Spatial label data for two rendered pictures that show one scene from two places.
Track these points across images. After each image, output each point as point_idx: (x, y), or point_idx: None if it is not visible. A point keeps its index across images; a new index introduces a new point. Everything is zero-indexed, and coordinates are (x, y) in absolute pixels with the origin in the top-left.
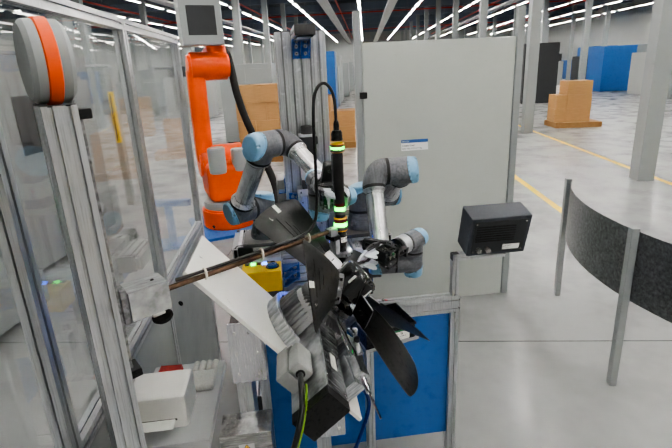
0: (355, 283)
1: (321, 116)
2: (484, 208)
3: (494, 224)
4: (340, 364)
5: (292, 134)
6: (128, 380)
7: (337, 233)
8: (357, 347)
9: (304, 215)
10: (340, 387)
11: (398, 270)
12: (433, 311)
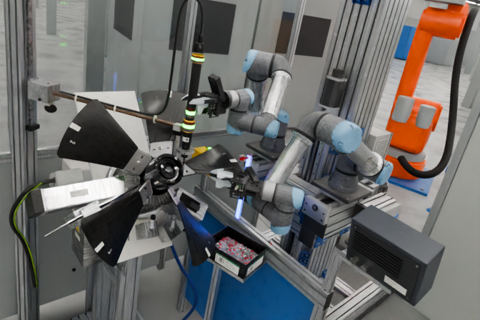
0: (150, 167)
1: (359, 66)
2: (386, 220)
3: (375, 241)
4: (86, 201)
5: (283, 63)
6: (20, 127)
7: (178, 130)
8: (150, 223)
9: (185, 109)
10: (52, 201)
11: (263, 214)
12: (300, 288)
